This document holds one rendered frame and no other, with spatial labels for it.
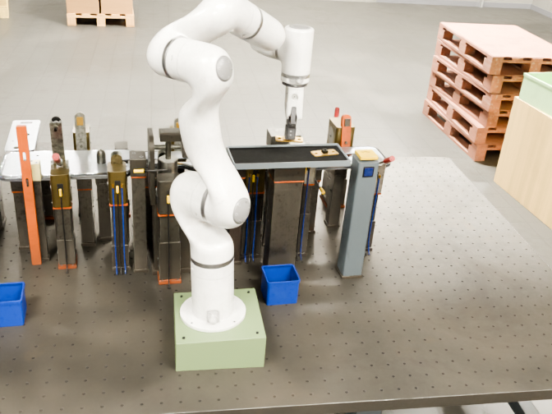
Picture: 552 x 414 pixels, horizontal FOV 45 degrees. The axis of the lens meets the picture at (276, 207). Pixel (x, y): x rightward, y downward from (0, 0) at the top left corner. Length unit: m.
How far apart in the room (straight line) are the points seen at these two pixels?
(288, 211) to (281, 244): 0.12
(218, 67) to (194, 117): 0.15
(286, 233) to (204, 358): 0.52
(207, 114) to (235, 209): 0.26
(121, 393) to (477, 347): 1.06
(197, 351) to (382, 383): 0.52
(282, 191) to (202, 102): 0.62
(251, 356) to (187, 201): 0.48
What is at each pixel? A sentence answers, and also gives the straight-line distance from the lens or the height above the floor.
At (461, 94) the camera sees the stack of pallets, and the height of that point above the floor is 0.37.
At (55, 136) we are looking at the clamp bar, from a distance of 2.16.
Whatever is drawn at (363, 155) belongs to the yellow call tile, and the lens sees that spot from 2.13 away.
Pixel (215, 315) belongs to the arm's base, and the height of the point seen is 0.84.
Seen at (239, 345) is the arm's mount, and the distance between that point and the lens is 1.87.
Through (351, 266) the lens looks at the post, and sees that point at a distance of 2.31.
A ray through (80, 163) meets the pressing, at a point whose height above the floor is 1.00.
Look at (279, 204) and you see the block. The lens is 2.10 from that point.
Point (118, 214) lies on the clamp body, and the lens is 2.20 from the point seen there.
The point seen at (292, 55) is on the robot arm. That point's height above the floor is 1.49.
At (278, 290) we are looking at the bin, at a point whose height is 0.76.
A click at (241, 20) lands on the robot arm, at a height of 1.62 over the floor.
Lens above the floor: 1.99
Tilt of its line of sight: 28 degrees down
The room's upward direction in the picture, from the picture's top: 5 degrees clockwise
